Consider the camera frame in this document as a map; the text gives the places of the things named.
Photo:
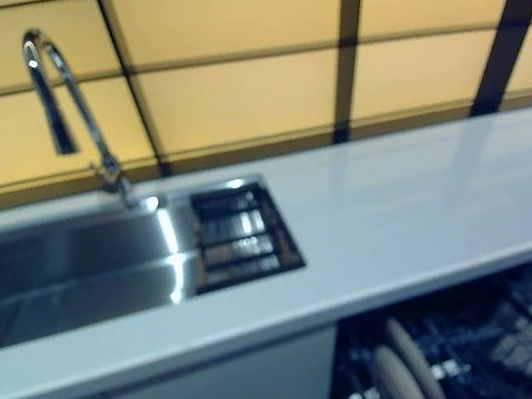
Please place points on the black sink drying rack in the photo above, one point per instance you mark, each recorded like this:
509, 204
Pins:
244, 241

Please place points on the white cabinet door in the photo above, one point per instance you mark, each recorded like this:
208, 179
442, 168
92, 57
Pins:
226, 385

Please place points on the chrome gooseneck kitchen faucet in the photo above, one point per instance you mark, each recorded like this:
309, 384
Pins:
80, 124

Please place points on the stainless steel sink basin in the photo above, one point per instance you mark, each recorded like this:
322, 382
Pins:
58, 268

